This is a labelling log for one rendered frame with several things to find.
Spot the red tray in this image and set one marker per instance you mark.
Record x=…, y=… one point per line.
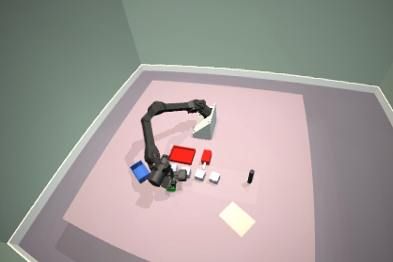
x=182, y=155

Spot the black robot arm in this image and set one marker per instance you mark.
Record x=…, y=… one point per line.
x=152, y=154

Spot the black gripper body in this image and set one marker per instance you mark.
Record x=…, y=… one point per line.
x=180, y=174

